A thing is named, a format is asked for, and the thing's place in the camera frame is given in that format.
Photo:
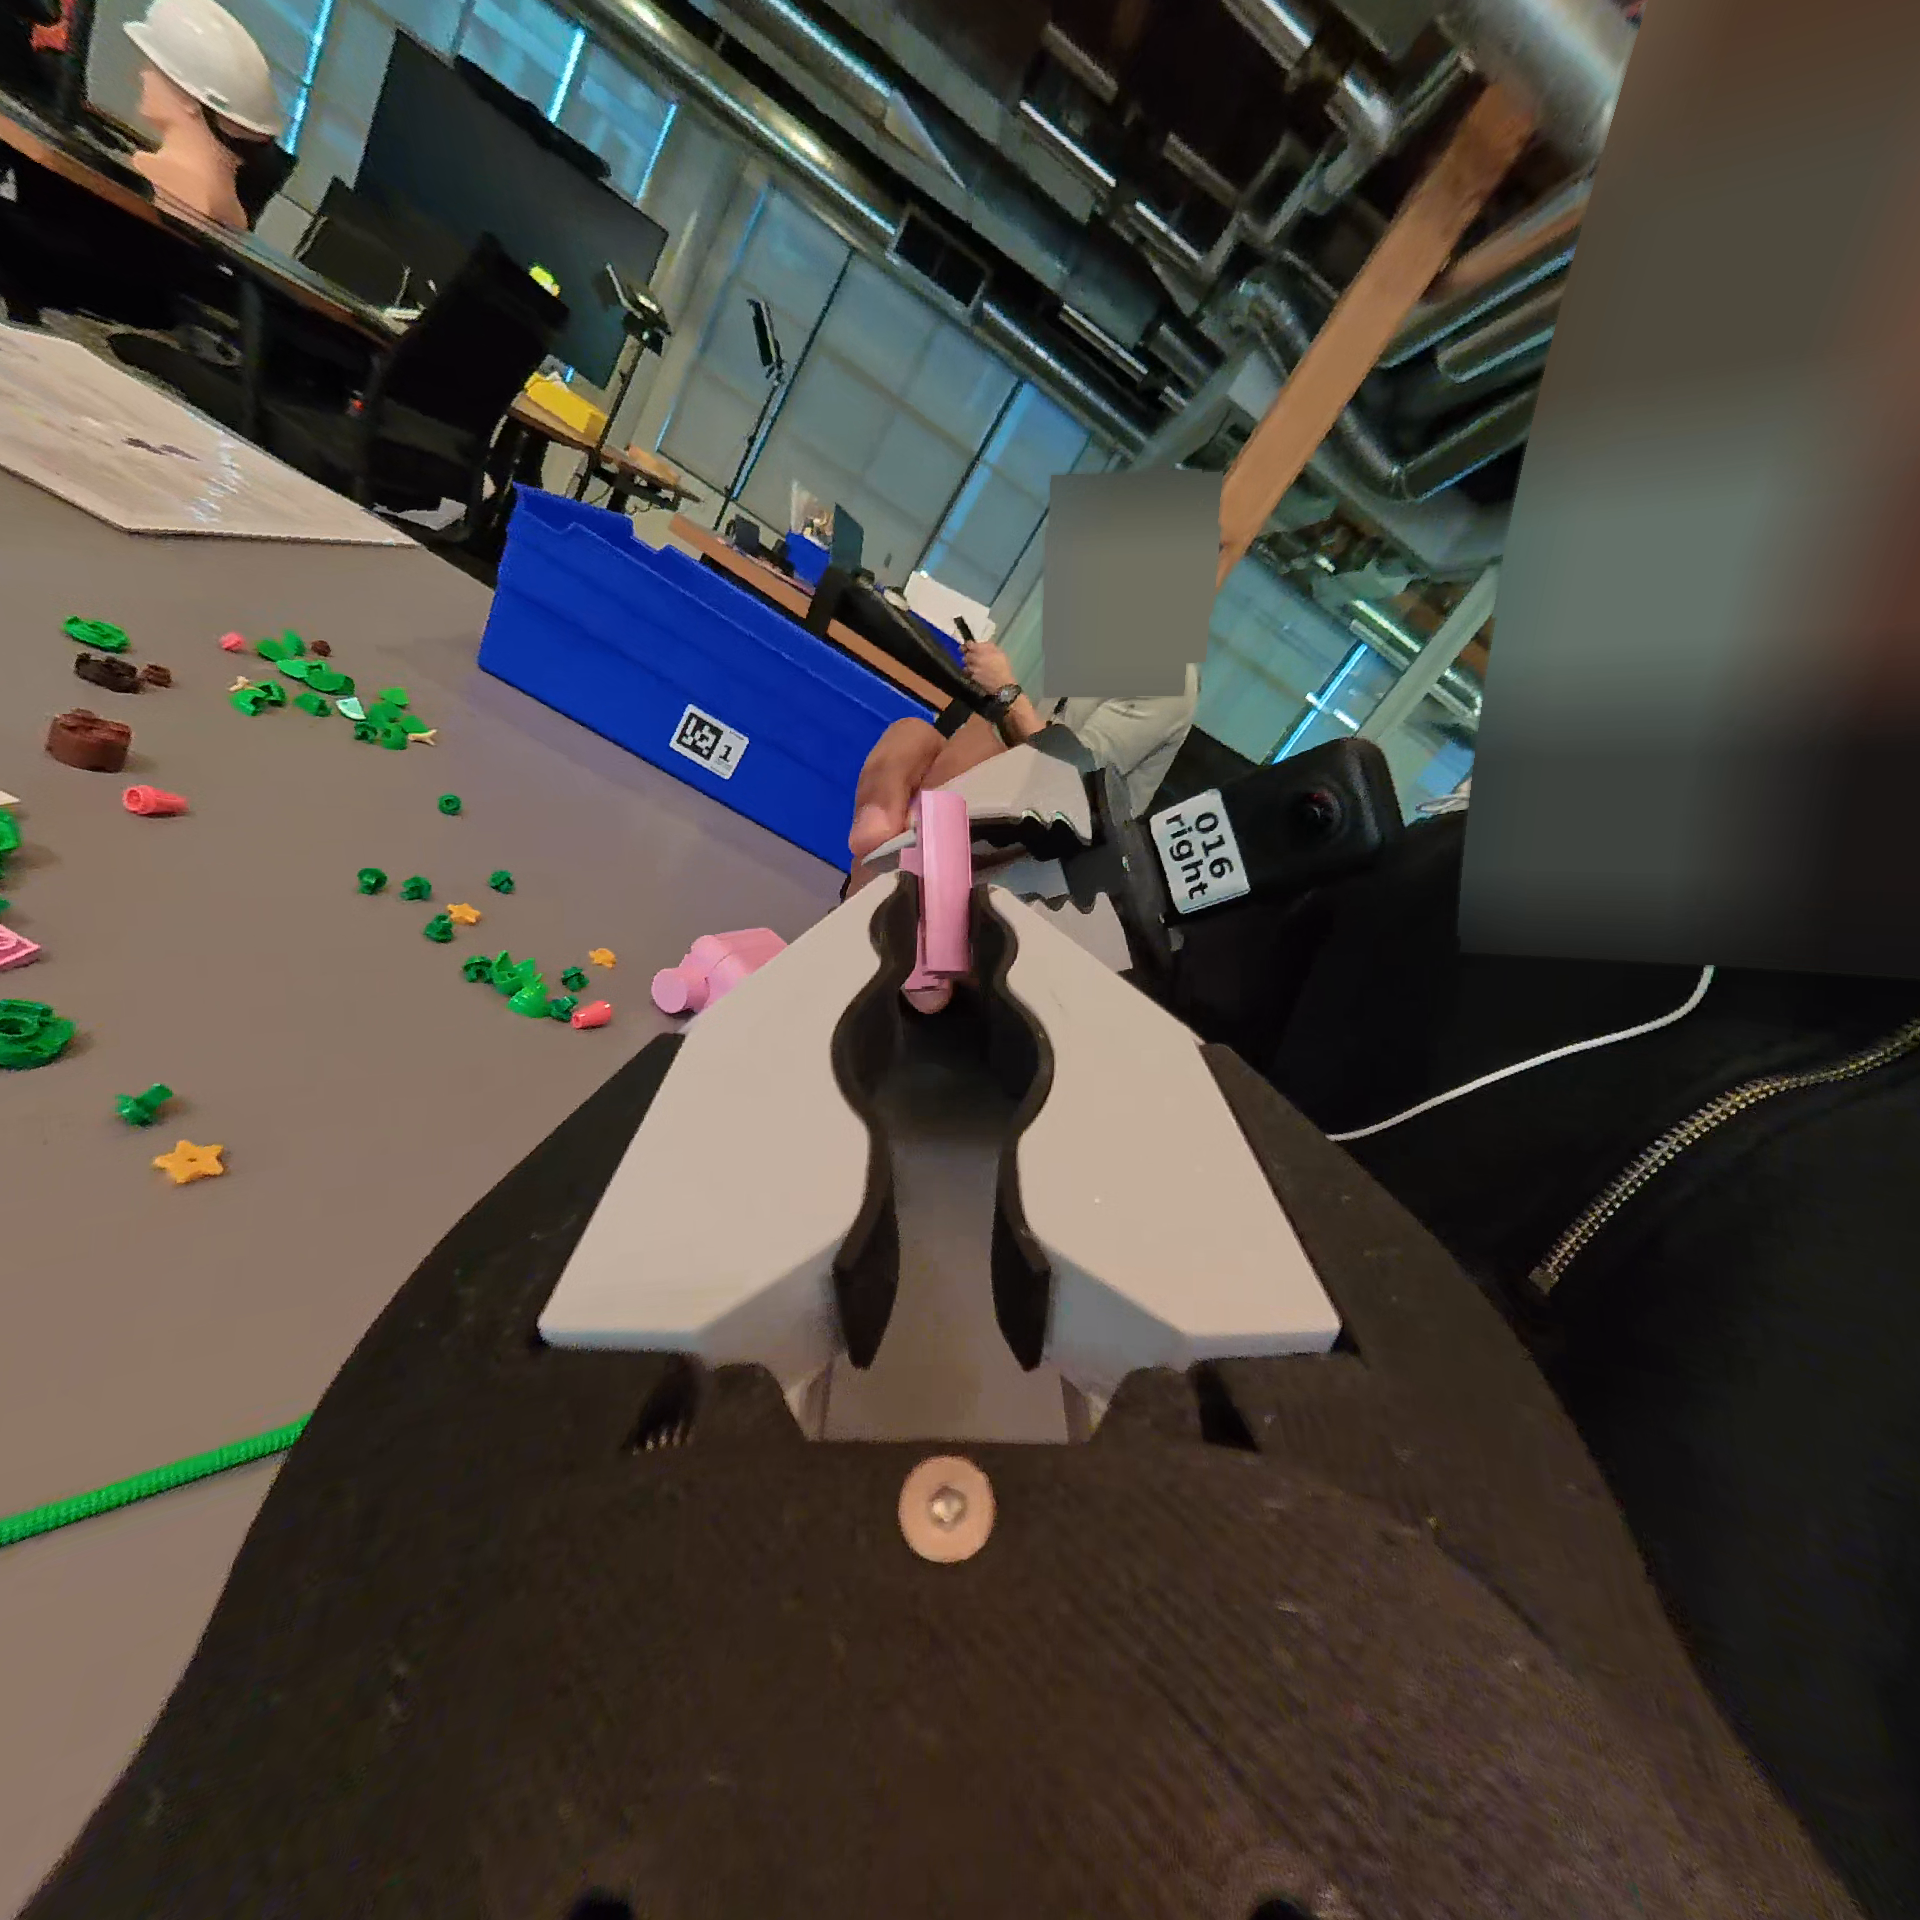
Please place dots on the large black monitor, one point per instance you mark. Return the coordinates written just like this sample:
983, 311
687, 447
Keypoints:
493, 194

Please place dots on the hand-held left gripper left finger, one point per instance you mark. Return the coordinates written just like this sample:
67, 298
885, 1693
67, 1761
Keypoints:
704, 1200

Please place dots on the black light stand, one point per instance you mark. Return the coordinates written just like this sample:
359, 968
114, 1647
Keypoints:
764, 338
637, 306

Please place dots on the scattered small green clips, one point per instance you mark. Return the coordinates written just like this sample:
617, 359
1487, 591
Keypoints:
148, 1105

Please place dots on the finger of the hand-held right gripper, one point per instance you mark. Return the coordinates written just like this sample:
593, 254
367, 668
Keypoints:
1104, 931
1029, 783

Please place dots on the green round plate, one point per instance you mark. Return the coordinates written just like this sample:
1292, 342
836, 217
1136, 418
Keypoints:
52, 1043
97, 630

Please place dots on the pink brick block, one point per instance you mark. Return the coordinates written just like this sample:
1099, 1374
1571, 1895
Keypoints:
941, 887

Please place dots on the open laptop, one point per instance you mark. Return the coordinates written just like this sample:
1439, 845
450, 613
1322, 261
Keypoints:
849, 540

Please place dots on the wooden top office desk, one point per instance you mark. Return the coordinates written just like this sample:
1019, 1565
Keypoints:
600, 448
749, 566
89, 168

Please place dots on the pink brick animal body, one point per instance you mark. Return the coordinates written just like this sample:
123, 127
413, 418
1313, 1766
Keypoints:
727, 968

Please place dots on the person's black jacket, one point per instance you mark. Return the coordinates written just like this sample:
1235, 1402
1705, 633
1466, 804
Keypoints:
1722, 1424

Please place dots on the paper instruction sheet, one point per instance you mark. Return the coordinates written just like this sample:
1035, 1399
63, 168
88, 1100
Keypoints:
151, 433

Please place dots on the yellow plastic bin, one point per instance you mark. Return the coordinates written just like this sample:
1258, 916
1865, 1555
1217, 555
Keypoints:
561, 403

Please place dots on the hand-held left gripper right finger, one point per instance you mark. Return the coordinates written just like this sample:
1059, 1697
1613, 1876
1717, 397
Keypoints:
1169, 1200

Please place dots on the black office chair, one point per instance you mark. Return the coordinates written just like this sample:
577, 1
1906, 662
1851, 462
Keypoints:
465, 374

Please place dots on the brown round brick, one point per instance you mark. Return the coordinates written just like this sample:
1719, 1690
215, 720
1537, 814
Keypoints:
88, 739

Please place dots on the dark brown lumpy piece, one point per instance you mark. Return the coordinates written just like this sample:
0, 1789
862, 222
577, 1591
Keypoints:
108, 674

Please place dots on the person's right hand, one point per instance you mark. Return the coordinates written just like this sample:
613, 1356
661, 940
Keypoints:
895, 778

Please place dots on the blue plastic bin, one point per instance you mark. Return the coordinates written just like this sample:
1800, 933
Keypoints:
600, 642

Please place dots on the green flexible rod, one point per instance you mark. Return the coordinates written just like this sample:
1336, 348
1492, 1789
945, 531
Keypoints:
151, 1484

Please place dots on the pile of green leaf pieces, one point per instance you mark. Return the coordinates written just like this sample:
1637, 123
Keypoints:
323, 676

